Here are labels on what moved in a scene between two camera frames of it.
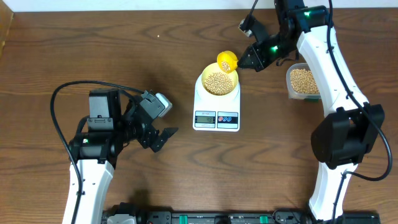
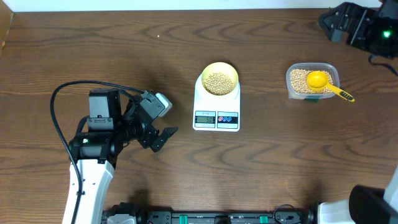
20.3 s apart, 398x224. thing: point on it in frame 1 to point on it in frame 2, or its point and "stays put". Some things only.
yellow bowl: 216,81 stays put
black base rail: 145,216 stays put
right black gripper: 259,63 to 356,35
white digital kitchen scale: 216,112 stays put
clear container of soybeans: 300,83 stays put
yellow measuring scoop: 227,61 to 318,81
